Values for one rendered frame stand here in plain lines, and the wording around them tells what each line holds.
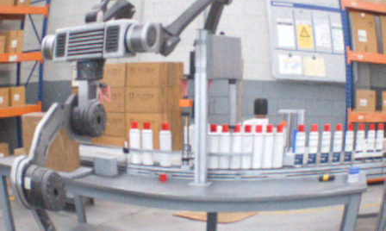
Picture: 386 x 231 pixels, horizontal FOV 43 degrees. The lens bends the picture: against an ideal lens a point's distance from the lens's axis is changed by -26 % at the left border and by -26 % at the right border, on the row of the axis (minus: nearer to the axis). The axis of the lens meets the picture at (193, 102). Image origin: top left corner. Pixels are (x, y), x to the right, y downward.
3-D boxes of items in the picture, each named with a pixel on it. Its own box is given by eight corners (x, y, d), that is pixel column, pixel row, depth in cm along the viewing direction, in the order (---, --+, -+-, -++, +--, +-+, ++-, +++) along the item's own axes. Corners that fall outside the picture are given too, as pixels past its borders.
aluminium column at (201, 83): (207, 183, 280) (208, 29, 276) (204, 184, 276) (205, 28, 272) (196, 182, 281) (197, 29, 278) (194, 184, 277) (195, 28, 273)
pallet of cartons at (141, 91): (189, 188, 708) (189, 61, 700) (166, 200, 629) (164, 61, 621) (97, 177, 741) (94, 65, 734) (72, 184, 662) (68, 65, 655)
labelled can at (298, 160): (302, 165, 282) (306, 123, 281) (301, 167, 277) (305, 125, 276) (294, 165, 283) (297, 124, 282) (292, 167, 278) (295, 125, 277)
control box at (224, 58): (242, 78, 281) (240, 36, 280) (213, 78, 271) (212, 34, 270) (227, 78, 289) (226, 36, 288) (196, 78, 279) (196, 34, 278)
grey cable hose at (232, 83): (236, 128, 279) (237, 78, 278) (234, 129, 276) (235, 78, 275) (228, 128, 280) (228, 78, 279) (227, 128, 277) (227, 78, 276)
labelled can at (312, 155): (315, 165, 280) (319, 123, 279) (314, 166, 275) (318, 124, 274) (307, 165, 281) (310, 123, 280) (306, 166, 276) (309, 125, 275)
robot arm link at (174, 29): (214, -27, 259) (233, -16, 256) (217, -15, 272) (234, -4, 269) (144, 39, 252) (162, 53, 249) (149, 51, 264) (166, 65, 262)
